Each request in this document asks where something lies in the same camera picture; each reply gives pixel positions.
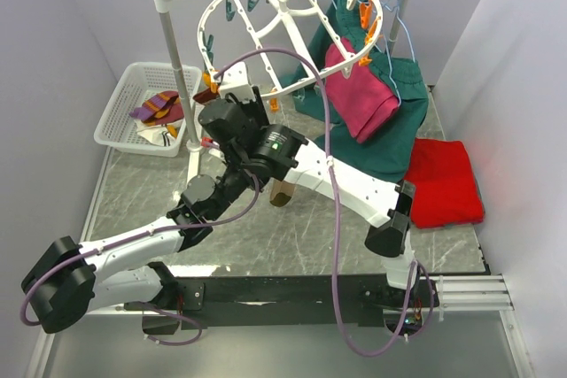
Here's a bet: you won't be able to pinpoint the maroon orange striped sock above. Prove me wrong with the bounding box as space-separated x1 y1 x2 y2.
192 87 219 105

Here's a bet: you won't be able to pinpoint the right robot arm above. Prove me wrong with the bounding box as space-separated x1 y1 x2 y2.
193 88 420 306

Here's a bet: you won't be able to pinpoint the red folded cloth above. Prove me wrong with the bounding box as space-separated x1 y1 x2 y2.
405 138 485 228

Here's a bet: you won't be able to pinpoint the green garment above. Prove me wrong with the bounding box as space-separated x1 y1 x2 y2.
291 0 430 183

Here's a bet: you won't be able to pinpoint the beige hanging sock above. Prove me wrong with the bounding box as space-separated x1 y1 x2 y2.
269 180 296 208

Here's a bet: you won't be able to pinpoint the white round clip hanger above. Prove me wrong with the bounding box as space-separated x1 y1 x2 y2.
198 0 383 98

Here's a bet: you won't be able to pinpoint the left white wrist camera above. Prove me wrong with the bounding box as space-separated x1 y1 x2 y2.
201 136 225 161

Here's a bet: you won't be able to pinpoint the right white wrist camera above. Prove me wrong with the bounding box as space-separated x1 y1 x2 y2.
219 61 255 103

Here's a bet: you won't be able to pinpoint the light blue wire hanger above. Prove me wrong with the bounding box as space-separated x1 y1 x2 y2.
381 0 416 106

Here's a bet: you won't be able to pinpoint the white plastic basket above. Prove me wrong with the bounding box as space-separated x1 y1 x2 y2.
94 62 186 158

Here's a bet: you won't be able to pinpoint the purple orange striped sock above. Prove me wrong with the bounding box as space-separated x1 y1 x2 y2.
129 92 169 121

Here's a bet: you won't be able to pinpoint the black base bar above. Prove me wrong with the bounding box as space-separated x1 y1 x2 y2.
149 261 439 329

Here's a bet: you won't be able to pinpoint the orange sock in basket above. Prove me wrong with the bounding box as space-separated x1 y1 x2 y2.
167 125 178 139

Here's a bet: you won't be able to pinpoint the pink garment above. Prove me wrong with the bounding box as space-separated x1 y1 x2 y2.
324 61 400 143

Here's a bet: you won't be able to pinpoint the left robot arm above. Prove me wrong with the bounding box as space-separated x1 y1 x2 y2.
19 166 268 334

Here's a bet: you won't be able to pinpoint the white sock black stripes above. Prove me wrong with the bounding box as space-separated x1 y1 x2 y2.
136 121 178 147

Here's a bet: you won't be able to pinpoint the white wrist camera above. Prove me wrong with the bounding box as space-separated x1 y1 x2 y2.
219 61 255 103
201 136 225 161

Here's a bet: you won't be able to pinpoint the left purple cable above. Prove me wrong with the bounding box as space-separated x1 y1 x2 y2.
19 141 260 347

